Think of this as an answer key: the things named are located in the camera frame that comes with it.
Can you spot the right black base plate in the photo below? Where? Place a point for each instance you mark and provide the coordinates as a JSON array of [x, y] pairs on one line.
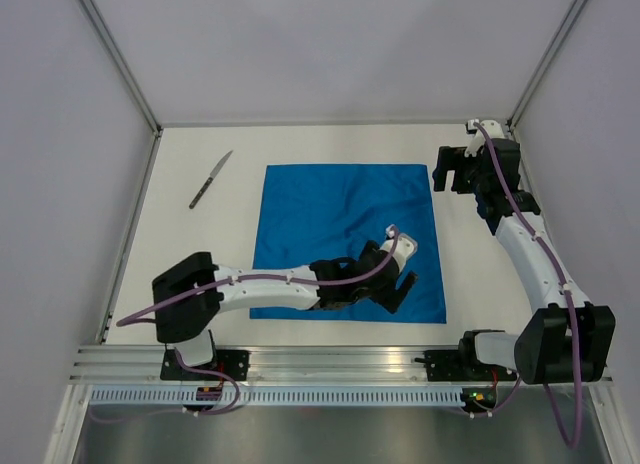
[[448, 365]]

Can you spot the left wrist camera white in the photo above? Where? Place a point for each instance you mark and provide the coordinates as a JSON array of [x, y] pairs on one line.
[[399, 245]]

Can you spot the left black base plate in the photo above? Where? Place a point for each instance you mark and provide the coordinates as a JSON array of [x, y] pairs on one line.
[[233, 363]]

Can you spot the steak knife dark handle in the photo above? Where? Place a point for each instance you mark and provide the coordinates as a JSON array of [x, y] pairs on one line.
[[213, 174]]

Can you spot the blue cloth napkin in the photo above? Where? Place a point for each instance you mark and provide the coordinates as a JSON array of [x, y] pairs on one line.
[[325, 211]]

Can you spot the left aluminium frame post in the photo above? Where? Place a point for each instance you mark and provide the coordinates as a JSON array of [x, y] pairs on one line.
[[99, 26]]

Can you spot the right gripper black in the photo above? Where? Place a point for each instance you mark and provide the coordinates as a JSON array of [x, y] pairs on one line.
[[452, 159]]

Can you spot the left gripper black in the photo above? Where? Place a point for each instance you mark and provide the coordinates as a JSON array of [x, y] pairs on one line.
[[393, 303]]

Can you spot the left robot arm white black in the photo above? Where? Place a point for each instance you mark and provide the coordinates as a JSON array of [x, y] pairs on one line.
[[200, 289]]

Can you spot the white slotted cable duct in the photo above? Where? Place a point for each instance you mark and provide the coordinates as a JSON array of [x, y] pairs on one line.
[[344, 396]]

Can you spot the right aluminium frame post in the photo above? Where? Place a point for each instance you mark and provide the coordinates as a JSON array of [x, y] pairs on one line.
[[559, 39]]

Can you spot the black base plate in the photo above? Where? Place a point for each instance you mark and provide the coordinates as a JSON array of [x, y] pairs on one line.
[[233, 363], [448, 365]]

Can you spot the aluminium front rail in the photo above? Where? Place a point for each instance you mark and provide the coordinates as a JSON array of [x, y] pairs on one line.
[[270, 365]]

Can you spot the aluminium frame post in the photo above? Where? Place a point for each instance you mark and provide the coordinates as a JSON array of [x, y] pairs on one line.
[[559, 39], [99, 26]]

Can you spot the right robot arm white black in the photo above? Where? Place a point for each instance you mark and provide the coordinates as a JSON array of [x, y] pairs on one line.
[[567, 337]]

